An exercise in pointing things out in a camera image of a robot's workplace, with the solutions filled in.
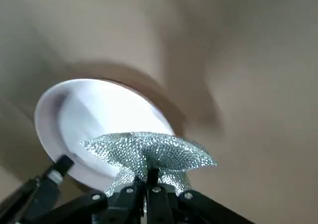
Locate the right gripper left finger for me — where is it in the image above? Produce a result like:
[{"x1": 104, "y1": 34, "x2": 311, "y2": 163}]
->
[{"x1": 46, "y1": 168, "x2": 153, "y2": 224}]

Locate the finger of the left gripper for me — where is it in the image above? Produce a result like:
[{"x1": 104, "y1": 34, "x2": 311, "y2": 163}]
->
[{"x1": 0, "y1": 155, "x2": 75, "y2": 224}]

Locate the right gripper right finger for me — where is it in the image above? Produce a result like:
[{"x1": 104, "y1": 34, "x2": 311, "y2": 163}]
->
[{"x1": 146, "y1": 168, "x2": 249, "y2": 224}]

